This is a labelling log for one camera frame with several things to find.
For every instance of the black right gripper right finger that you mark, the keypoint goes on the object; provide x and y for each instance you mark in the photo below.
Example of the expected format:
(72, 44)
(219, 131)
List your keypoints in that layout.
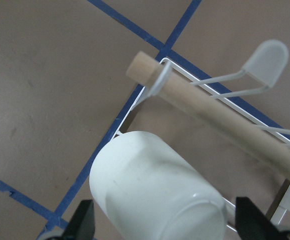
(250, 222)

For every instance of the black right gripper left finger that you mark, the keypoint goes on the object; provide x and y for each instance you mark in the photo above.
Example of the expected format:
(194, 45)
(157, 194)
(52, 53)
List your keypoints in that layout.
(82, 224)

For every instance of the white ikea cup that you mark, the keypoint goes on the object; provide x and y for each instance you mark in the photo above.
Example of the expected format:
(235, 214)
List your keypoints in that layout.
(149, 192)

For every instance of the white wire cup rack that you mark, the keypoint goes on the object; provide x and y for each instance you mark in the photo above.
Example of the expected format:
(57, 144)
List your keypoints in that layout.
(195, 97)

